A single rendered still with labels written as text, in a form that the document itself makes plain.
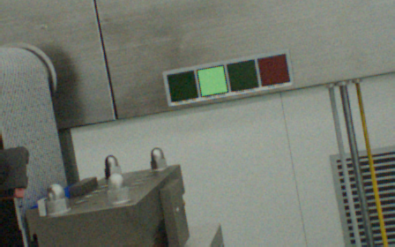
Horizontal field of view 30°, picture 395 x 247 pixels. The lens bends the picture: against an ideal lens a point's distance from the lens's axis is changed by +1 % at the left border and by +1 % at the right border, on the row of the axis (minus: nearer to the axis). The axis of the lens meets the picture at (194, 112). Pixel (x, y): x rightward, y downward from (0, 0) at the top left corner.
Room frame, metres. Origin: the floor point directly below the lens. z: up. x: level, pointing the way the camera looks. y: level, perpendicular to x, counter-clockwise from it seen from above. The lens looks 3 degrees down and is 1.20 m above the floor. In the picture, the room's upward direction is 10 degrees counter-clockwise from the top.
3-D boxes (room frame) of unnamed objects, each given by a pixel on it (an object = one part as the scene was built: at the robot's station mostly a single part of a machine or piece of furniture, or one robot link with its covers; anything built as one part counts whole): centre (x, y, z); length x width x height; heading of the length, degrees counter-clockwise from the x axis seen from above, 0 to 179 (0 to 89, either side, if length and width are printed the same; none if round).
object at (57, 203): (1.12, 0.23, 1.05); 0.04 x 0.04 x 0.04
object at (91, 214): (1.28, 0.16, 1.00); 0.40 x 0.16 x 0.06; 171
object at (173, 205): (1.28, 0.06, 0.96); 0.10 x 0.03 x 0.11; 171
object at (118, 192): (1.12, 0.14, 1.05); 0.04 x 0.04 x 0.04
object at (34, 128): (1.26, 0.28, 1.10); 0.23 x 0.01 x 0.18; 171
